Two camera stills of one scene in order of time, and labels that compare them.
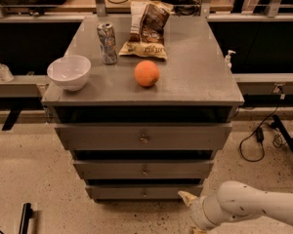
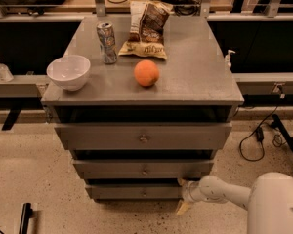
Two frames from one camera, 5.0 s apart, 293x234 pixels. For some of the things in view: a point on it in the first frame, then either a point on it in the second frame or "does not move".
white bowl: [69, 72] does not move
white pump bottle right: [228, 59] does not move
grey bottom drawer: [141, 191] does not move
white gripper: [197, 213] to [188, 192]
